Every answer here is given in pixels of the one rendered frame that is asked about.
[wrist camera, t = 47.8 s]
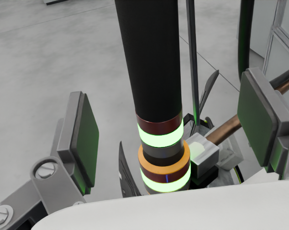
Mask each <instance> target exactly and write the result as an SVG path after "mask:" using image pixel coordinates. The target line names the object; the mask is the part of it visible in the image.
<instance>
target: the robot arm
mask: <svg viewBox="0 0 289 230"><path fill-rule="evenodd" d="M237 116H238V119H239V121H240V123H241V125H242V127H243V130H244V132H245V134H246V136H247V138H248V141H249V143H250V145H251V147H252V150H253V152H254V154H255V156H256V158H257V161H258V163H259V165H260V167H264V168H265V170H266V173H274V172H275V173H277V174H279V177H278V181H267V182H258V183H246V184H238V185H230V186H221V187H213V188H202V189H194V190H186V191H178V192H170V193H160V194H152V195H144V196H137V197H129V198H121V199H111V200H104V201H98V202H92V203H87V202H86V201H85V199H84V198H83V196H84V195H87V194H90V192H91V188H93V187H94V186H95V174H96V164H97V154H98V144H99V129H98V126H97V123H96V120H95V117H94V114H93V111H92V109H91V106H90V103H89V99H88V96H87V94H86V93H84V94H83V92H82V91H77V92H71V93H70V96H69V100H68V105H67V109H66V113H65V117H64V118H61V119H59V120H58V123H57V127H56V130H55V134H54V138H53V142H52V146H51V150H50V153H49V156H48V157H44V158H41V159H40V160H38V161H37V162H35V163H34V165H33V166H32V167H31V169H30V178H31V179H30V180H28V181H27V182H26V183H25V184H23V185H22V186H21V187H19V188H18V189H17V190H16V191H14V192H13V193H12V194H11V195H9V196H8V197H7V198H5V199H4V200H3V201H1V202H0V230H289V104H288V103H287V101H286V100H285V99H284V97H283V96H282V94H281V93H280V92H279V91H278V90H274V89H273V87H272V86H271V84H270V83H269V81H268V80H267V78H266V77H265V75H264V74H263V72H262V71H261V69H260V68H259V67H254V68H247V69H246V71H245V72H242V78H241V85H240V93H239V100H238V107H237Z"/></svg>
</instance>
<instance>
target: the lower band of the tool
mask: <svg viewBox="0 0 289 230"><path fill-rule="evenodd" d="M142 150H143V148H142V145H141V146H140V148H139V150H138V158H139V161H140V163H141V165H142V166H143V167H144V168H145V169H146V170H148V171H150V172H152V173H156V174H170V173H174V172H176V171H178V170H180V169H181V168H183V167H184V166H185V164H186V163H187V162H188V160H189V156H190V149H189V146H188V144H187V142H186V141H185V140H184V155H183V157H182V158H181V159H180V160H179V161H178V162H177V163H175V164H173V165H171V166H166V167H159V166H155V165H152V164H150V163H149V162H148V161H147V160H146V159H145V158H144V156H143V152H142ZM184 176H185V175H184ZM184 176H183V177H184ZM178 180H180V179H178ZM178 180H176V181H178ZM151 181H152V180H151ZM176 181H174V182H176ZM153 182H155V181H153ZM155 183H158V182H155ZM170 183H173V182H170ZM162 184H167V183H162ZM182 187H183V186H182ZM179 189H180V188H179ZM153 190H154V189H153ZM177 190H178V189H177ZM155 191H156V190H155ZM174 191H176V190H174ZM158 192H160V191H158ZM170 192H173V191H170ZM163 193H168V192H163Z"/></svg>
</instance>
